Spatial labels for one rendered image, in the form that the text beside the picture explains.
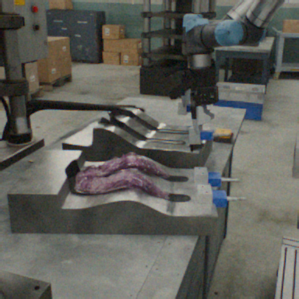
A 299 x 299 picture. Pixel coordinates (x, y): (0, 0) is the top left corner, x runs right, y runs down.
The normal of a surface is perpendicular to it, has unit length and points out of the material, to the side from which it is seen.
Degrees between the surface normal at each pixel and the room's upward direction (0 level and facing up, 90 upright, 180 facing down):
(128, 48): 84
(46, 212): 90
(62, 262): 0
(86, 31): 90
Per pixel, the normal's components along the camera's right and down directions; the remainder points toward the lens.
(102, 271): 0.03, -0.95
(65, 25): -0.30, 0.28
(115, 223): 0.01, 0.30
